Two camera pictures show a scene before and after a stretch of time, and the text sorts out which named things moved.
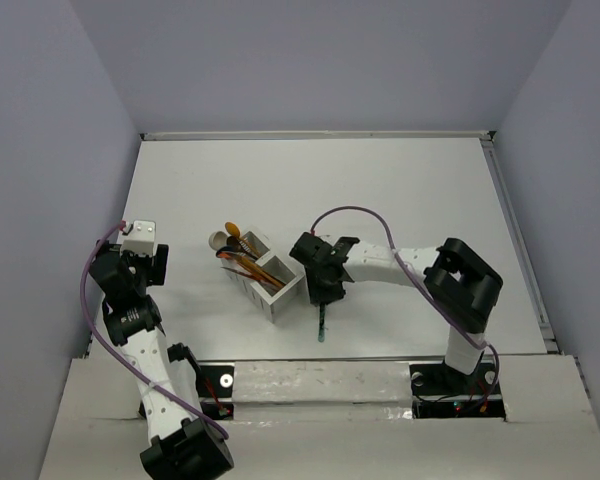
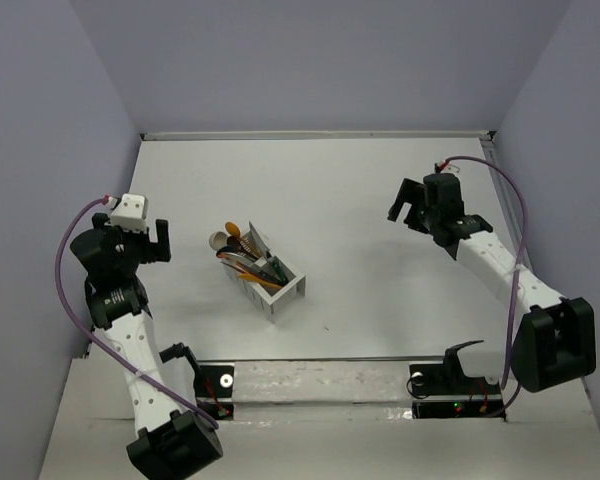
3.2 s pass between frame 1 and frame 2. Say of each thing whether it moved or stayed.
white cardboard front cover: stayed
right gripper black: moved
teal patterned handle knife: moved
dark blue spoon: stayed
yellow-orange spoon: stayed
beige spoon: stayed
